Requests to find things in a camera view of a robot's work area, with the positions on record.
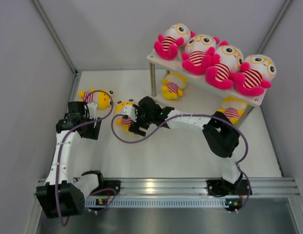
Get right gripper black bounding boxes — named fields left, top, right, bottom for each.
left=129, top=105, right=154, bottom=136

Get yellow plush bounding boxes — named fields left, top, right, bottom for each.
left=161, top=72, right=187, bottom=100
left=218, top=96, right=247, bottom=125
left=114, top=98, right=137, bottom=134

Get yellow plush sideways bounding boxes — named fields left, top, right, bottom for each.
left=78, top=87, right=115, bottom=110

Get yellow plush front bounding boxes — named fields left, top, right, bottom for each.
left=161, top=72, right=187, bottom=100

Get pink plush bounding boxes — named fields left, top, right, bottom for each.
left=234, top=54, right=277, bottom=97
left=205, top=41, right=244, bottom=90
left=154, top=23, right=196, bottom=60
left=182, top=34, right=220, bottom=75

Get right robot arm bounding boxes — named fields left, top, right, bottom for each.
left=121, top=96, right=242, bottom=194

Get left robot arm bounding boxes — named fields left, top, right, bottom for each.
left=36, top=101, right=105, bottom=218

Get white two-tier shelf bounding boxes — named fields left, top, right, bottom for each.
left=147, top=50, right=265, bottom=126

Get yellow plush under shelf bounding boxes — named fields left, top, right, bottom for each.
left=218, top=96, right=247, bottom=125

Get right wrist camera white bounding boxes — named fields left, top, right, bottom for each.
left=121, top=105, right=137, bottom=122

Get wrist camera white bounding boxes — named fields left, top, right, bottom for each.
left=121, top=105, right=137, bottom=122
left=87, top=102, right=98, bottom=120

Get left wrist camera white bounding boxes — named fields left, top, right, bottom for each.
left=87, top=102, right=98, bottom=120

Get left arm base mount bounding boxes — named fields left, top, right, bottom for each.
left=90, top=180, right=121, bottom=196

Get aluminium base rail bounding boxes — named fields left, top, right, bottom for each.
left=84, top=177, right=300, bottom=213

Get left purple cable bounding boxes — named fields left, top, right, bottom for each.
left=54, top=90, right=117, bottom=227

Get purple cable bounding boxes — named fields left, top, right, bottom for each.
left=111, top=114, right=252, bottom=214
left=54, top=90, right=117, bottom=227

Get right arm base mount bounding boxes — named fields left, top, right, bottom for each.
left=207, top=179, right=252, bottom=197

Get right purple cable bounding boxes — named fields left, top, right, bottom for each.
left=111, top=114, right=252, bottom=214

